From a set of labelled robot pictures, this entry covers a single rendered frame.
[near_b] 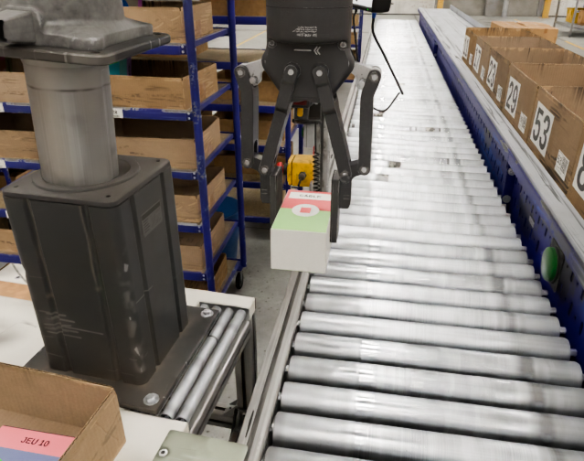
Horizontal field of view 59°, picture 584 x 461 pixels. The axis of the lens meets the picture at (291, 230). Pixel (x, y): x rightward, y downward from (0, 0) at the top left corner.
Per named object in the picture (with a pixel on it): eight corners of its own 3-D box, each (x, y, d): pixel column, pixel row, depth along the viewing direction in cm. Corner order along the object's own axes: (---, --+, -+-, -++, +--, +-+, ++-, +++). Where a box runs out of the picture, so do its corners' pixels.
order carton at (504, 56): (483, 88, 221) (490, 47, 213) (556, 91, 216) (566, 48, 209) (500, 111, 186) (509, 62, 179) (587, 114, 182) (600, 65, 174)
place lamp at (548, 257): (536, 269, 109) (543, 240, 106) (542, 270, 109) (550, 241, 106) (545, 287, 103) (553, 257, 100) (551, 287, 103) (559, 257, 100)
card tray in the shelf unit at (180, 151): (85, 162, 179) (79, 134, 174) (123, 136, 206) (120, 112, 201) (197, 168, 174) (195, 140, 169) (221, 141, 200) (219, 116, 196)
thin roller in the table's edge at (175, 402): (224, 306, 102) (159, 412, 77) (233, 307, 101) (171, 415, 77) (225, 315, 102) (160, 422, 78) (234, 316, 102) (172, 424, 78)
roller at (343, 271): (308, 274, 121) (308, 256, 119) (541, 295, 114) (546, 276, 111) (305, 286, 117) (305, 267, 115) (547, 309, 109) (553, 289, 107)
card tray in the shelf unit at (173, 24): (61, 40, 161) (54, 5, 157) (108, 29, 188) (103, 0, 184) (184, 43, 155) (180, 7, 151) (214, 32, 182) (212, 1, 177)
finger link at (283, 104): (301, 69, 45) (286, 63, 45) (267, 180, 51) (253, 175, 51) (307, 61, 49) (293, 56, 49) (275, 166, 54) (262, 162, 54)
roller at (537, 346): (294, 325, 104) (294, 305, 102) (568, 354, 97) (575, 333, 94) (291, 340, 100) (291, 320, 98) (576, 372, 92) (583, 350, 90)
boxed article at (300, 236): (270, 269, 52) (270, 229, 50) (288, 224, 61) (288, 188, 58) (324, 273, 51) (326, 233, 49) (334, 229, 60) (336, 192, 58)
